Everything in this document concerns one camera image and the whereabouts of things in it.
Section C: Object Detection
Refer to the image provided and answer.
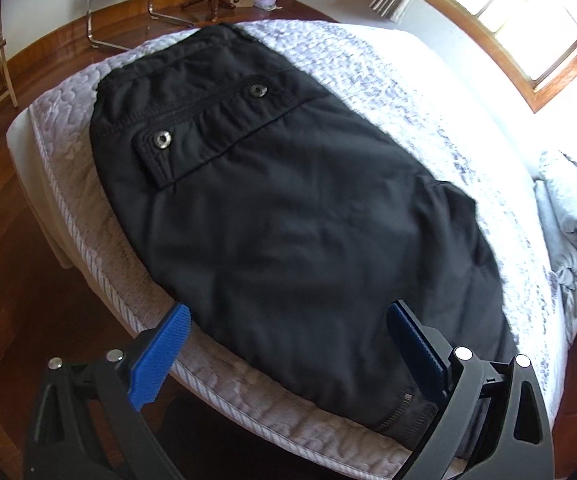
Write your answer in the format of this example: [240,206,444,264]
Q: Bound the wooden framed window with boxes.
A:
[419,0,577,113]

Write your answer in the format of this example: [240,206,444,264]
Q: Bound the quilted leaf-print bedspread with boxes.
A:
[6,19,577,461]

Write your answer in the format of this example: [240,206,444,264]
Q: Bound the folded grey-blue blanket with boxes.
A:
[539,149,577,288]

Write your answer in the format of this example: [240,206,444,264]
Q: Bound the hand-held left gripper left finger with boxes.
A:
[23,302,192,480]

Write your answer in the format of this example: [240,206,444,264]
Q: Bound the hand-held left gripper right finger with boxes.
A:
[386,300,554,480]

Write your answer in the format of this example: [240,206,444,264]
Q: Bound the black pants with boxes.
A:
[90,23,519,453]

